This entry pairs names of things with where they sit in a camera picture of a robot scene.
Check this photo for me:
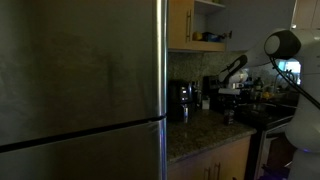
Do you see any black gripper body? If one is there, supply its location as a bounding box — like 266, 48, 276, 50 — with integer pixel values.
216, 87, 243, 108

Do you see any small dark container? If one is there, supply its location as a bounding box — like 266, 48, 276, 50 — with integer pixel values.
223, 108, 236, 127

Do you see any black countertop appliance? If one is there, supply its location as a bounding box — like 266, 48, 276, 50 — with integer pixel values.
202, 75, 223, 113

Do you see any small white cup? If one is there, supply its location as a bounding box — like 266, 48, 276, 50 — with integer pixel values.
201, 96, 211, 111

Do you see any dark bottle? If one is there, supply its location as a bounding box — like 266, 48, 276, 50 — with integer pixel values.
254, 76, 264, 93

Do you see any black stove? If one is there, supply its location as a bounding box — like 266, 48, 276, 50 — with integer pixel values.
234, 101, 298, 180

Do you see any black coffee maker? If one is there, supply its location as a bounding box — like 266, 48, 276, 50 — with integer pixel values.
167, 79, 195, 124

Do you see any blue package on shelf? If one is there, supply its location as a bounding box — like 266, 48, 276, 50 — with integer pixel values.
202, 31, 223, 43

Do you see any wooden base cabinet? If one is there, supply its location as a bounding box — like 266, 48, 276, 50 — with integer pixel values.
166, 134, 253, 180

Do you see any yellow item on shelf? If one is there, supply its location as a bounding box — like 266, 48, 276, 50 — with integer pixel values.
192, 31, 204, 42

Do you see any open pale cabinet door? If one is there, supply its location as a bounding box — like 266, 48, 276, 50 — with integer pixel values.
226, 0, 297, 53

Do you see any stainless steel refrigerator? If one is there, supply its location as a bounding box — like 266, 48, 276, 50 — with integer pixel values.
0, 0, 168, 154

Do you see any stainless steel freezer drawer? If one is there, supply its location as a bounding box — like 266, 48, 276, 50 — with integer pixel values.
0, 117, 168, 180

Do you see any open wall cabinet shelf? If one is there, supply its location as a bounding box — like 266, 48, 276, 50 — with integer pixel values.
193, 0, 232, 53

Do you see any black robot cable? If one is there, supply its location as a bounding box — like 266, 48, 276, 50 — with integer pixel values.
268, 55, 320, 111

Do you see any long base cabinet handle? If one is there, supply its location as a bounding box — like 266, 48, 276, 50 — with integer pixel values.
214, 161, 222, 180

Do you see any metal cabinet door handle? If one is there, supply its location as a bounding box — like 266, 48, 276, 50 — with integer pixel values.
185, 8, 193, 43

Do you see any short base cabinet handle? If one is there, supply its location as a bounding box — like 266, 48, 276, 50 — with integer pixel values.
203, 166, 212, 180

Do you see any wooden wall cabinet door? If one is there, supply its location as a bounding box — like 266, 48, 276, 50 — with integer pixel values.
168, 0, 196, 51

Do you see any pale corner wall cabinet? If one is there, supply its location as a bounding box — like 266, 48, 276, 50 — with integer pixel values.
291, 0, 320, 31

